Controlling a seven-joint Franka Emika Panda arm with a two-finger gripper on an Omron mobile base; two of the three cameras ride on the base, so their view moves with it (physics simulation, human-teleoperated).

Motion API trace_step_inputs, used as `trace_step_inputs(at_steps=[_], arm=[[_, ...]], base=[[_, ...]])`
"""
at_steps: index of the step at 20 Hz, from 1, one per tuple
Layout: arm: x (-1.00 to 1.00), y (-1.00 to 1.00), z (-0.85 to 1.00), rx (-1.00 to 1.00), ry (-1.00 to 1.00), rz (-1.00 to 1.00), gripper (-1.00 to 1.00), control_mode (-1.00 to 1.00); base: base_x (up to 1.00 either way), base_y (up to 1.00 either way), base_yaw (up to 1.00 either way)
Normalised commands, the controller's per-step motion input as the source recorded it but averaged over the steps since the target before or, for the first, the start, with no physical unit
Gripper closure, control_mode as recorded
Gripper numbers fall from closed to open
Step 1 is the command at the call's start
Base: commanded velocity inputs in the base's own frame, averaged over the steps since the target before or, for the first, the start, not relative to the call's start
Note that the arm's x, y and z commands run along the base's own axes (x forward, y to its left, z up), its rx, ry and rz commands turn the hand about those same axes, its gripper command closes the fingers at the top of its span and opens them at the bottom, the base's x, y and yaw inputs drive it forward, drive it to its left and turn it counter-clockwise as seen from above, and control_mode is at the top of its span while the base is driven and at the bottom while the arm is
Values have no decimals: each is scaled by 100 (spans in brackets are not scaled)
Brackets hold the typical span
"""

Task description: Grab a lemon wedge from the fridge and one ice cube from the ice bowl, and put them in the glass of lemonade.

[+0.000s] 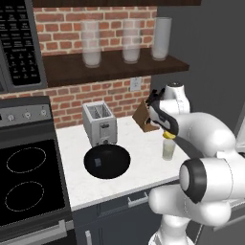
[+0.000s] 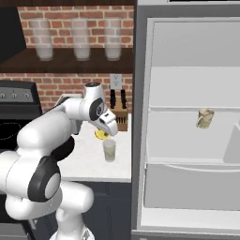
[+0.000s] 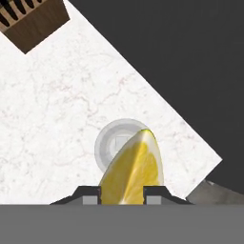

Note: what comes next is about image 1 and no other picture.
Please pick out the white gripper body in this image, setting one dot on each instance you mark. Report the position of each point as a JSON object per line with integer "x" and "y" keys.
{"x": 177, "y": 106}

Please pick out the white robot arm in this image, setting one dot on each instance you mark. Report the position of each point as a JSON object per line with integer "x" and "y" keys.
{"x": 207, "y": 178}

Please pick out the black bowl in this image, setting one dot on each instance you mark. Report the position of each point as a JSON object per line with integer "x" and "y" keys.
{"x": 111, "y": 166}

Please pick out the grey ice cube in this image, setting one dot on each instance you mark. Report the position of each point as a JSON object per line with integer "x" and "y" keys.
{"x": 98, "y": 162}

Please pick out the wooden knife block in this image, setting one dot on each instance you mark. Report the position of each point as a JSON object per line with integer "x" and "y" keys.
{"x": 141, "y": 118}

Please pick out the tall frosted glass jar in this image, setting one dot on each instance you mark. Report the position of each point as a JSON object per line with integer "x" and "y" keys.
{"x": 161, "y": 38}

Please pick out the dark wooden shelf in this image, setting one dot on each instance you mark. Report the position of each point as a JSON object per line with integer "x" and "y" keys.
{"x": 111, "y": 68}

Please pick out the silver toaster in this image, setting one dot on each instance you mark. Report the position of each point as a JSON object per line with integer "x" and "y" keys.
{"x": 99, "y": 127}

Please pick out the wide clear glass jar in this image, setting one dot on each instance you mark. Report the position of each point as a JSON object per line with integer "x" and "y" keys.
{"x": 91, "y": 44}

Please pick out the dark grey drawer front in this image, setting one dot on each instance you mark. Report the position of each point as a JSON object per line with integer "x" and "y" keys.
{"x": 111, "y": 205}

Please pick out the dark wooden upper cupboard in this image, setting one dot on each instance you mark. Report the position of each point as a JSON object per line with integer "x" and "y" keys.
{"x": 115, "y": 3}

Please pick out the silver stove knob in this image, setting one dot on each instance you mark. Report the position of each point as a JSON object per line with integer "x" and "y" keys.
{"x": 11, "y": 117}
{"x": 27, "y": 115}
{"x": 43, "y": 112}

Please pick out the dark grey cupboard door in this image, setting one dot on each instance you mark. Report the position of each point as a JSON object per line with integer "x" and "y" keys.
{"x": 124, "y": 229}

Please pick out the black stove with hob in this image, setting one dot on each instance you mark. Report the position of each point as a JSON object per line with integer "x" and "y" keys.
{"x": 28, "y": 178}

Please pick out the black microwave oven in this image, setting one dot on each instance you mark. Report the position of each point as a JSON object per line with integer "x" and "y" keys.
{"x": 19, "y": 44}

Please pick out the white wall outlet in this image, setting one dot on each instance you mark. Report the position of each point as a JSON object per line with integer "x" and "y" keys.
{"x": 136, "y": 84}

